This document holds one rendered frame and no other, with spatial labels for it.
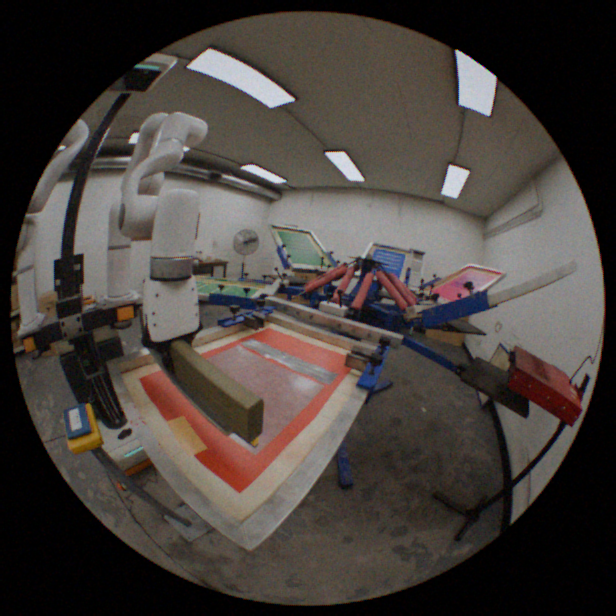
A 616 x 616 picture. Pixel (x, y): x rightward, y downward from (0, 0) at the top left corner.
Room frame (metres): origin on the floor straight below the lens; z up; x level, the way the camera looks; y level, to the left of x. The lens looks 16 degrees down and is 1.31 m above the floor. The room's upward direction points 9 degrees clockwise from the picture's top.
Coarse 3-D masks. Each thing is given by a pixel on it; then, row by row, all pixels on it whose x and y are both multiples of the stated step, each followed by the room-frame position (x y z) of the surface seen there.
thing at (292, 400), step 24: (312, 360) 0.61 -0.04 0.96; (336, 360) 0.64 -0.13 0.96; (264, 384) 0.44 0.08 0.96; (288, 384) 0.46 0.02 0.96; (312, 384) 0.48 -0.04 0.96; (336, 384) 0.49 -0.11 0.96; (264, 408) 0.35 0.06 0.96; (288, 408) 0.36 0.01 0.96; (312, 408) 0.37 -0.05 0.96; (216, 432) 0.24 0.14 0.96; (264, 432) 0.27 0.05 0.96; (288, 432) 0.29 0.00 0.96; (216, 456) 0.18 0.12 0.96; (240, 456) 0.20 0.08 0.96; (264, 456) 0.21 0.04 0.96; (240, 480) 0.14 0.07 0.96
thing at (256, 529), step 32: (288, 320) 0.87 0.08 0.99; (128, 416) 0.15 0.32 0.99; (352, 416) 0.32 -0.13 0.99; (160, 448) 0.12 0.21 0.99; (320, 448) 0.23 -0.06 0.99; (288, 480) 0.15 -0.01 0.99; (224, 512) 0.06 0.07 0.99; (256, 512) 0.07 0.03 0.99; (288, 512) 0.08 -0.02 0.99; (256, 544) 0.01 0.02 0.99
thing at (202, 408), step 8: (152, 352) 0.28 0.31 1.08; (160, 360) 0.27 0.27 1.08; (168, 376) 0.24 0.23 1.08; (176, 376) 0.24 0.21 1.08; (176, 384) 0.22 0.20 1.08; (184, 392) 0.21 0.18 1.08; (192, 400) 0.20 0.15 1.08; (200, 408) 0.19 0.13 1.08; (208, 408) 0.20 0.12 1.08; (208, 416) 0.18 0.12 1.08; (216, 416) 0.19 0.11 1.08; (216, 424) 0.17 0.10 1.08; (224, 424) 0.18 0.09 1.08; (224, 432) 0.16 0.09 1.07; (232, 432) 0.17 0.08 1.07
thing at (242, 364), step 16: (256, 336) 0.73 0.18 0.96; (272, 336) 0.75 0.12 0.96; (288, 336) 0.78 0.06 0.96; (208, 352) 0.54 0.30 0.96; (224, 352) 0.56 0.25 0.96; (240, 352) 0.58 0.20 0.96; (256, 352) 0.60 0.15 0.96; (288, 352) 0.65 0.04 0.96; (224, 368) 0.47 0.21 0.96; (240, 368) 0.49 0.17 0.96; (256, 368) 0.51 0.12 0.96; (144, 384) 0.29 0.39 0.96; (160, 384) 0.32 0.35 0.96; (160, 400) 0.26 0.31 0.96; (176, 400) 0.29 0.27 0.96; (176, 416) 0.24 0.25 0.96
